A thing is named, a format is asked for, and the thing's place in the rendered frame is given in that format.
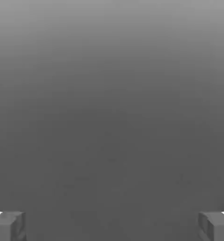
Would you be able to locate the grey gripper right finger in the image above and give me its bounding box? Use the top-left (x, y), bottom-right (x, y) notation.
top-left (197, 211), bottom-right (224, 241)

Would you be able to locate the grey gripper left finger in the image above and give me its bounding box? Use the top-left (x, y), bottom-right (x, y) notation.
top-left (0, 211), bottom-right (27, 241)

